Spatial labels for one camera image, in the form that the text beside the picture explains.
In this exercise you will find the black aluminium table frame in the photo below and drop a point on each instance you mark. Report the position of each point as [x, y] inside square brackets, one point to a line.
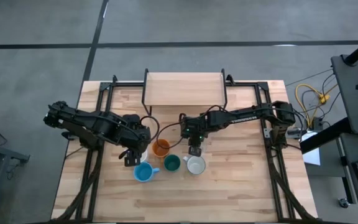
[244, 84]

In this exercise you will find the wooden shelf with black legs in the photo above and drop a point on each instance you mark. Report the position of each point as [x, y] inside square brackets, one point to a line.
[182, 90]

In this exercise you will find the black caster wheel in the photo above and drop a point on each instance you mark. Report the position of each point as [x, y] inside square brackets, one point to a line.
[343, 203]

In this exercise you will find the grey desk panel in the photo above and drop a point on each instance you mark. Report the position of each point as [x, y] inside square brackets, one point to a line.
[348, 174]
[353, 99]

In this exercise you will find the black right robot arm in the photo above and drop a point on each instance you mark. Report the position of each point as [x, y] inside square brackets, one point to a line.
[244, 117]

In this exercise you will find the white mug with grey inside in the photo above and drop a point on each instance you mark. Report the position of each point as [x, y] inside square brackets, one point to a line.
[196, 165]

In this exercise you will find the plain white mug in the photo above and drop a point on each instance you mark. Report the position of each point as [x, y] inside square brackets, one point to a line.
[144, 155]

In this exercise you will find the grey metal cart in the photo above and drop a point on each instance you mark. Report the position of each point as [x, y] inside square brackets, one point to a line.
[11, 154]

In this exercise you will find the orange mug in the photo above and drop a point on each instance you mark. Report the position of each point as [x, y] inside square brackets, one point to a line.
[159, 152]

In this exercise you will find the silver corner bracket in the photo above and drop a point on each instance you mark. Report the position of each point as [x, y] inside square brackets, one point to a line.
[267, 133]

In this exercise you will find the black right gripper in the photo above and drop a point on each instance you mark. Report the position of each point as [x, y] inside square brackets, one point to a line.
[194, 130]

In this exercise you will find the blue mug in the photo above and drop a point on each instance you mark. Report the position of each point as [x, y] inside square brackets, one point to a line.
[143, 172]

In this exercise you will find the black desk leg beam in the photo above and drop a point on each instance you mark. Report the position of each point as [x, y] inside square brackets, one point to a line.
[322, 137]

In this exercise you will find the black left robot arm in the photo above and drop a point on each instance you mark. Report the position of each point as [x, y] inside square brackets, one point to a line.
[85, 119]

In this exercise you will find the green cup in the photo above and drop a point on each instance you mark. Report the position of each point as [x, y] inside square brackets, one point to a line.
[172, 163]

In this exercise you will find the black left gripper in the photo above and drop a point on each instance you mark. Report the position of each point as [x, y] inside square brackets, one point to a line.
[141, 138]

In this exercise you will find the white paper sheet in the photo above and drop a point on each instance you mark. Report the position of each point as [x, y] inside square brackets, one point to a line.
[311, 157]

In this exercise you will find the grey connector box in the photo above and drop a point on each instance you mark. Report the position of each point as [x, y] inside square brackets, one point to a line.
[294, 133]

